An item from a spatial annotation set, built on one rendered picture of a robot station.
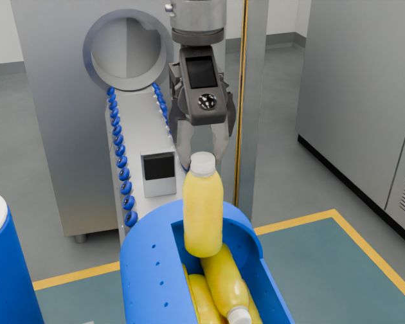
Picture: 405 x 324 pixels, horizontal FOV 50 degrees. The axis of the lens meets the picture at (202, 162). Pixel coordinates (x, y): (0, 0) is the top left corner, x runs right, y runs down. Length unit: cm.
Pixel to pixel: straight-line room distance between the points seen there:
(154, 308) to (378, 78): 217
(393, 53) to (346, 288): 125
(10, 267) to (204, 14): 89
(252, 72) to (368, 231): 164
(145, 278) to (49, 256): 188
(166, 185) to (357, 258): 151
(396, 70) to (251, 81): 130
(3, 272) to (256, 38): 94
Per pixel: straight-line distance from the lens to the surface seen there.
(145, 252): 78
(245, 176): 156
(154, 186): 133
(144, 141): 165
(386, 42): 261
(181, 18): 58
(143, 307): 72
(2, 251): 121
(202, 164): 66
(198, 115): 54
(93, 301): 232
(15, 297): 131
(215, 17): 58
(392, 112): 261
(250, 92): 141
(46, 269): 254
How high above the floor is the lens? 174
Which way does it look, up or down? 33 degrees down
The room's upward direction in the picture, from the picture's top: straight up
